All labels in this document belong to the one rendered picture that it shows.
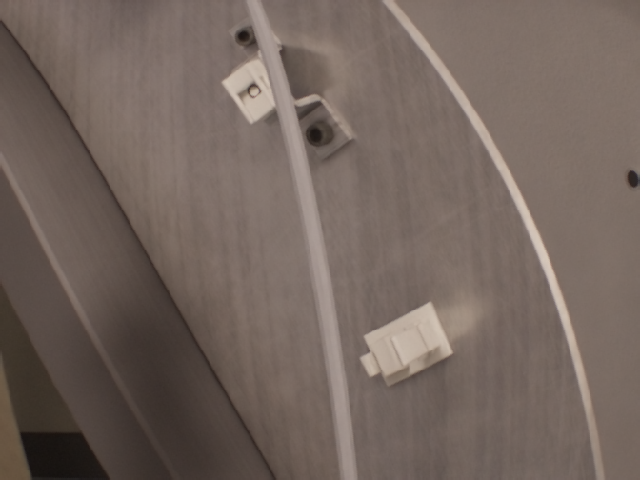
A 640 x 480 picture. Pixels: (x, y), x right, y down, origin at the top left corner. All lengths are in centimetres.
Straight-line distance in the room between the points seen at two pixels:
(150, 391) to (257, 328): 4
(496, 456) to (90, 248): 13
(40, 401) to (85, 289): 556
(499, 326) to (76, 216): 12
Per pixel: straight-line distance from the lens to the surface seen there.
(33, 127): 107
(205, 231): 106
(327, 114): 104
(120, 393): 103
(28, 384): 660
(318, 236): 101
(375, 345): 104
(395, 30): 103
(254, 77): 102
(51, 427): 662
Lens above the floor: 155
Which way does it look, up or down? 10 degrees down
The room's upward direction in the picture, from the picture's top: 6 degrees counter-clockwise
